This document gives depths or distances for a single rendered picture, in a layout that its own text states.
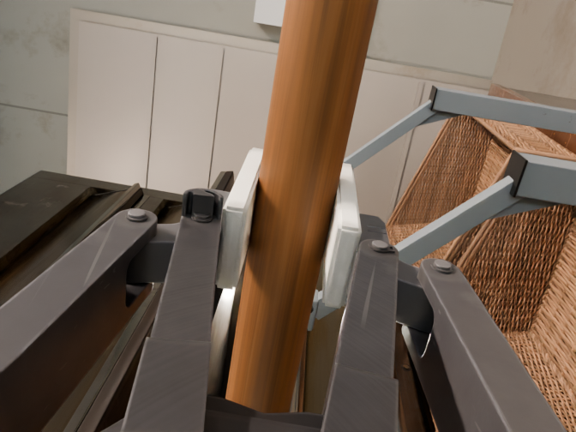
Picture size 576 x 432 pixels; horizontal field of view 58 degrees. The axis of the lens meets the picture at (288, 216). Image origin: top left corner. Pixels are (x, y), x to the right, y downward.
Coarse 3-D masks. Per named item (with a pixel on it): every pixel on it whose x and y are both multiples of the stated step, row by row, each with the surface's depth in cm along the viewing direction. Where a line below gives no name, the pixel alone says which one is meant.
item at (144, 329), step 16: (224, 176) 170; (160, 288) 104; (144, 320) 94; (144, 336) 89; (128, 352) 85; (128, 368) 82; (112, 384) 78; (128, 384) 82; (96, 400) 75; (112, 400) 76; (128, 400) 81; (96, 416) 72; (112, 416) 76
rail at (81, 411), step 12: (216, 180) 167; (156, 288) 104; (144, 300) 100; (144, 312) 97; (132, 324) 93; (120, 348) 86; (108, 360) 84; (108, 372) 81; (96, 384) 78; (84, 396) 76; (96, 396) 76; (84, 408) 74; (72, 420) 72
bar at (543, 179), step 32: (448, 96) 100; (480, 96) 100; (544, 128) 101; (352, 160) 107; (512, 160) 59; (544, 160) 57; (512, 192) 57; (544, 192) 56; (448, 224) 60; (416, 256) 61
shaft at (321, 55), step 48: (288, 0) 17; (336, 0) 16; (288, 48) 17; (336, 48) 16; (288, 96) 17; (336, 96) 17; (288, 144) 18; (336, 144) 18; (288, 192) 18; (336, 192) 19; (288, 240) 19; (288, 288) 20; (240, 336) 21; (288, 336) 21; (240, 384) 22; (288, 384) 22
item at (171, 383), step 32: (192, 192) 16; (192, 224) 15; (192, 256) 14; (192, 288) 12; (160, 320) 11; (192, 320) 11; (160, 352) 9; (192, 352) 9; (160, 384) 9; (192, 384) 9; (128, 416) 8; (160, 416) 8; (192, 416) 8
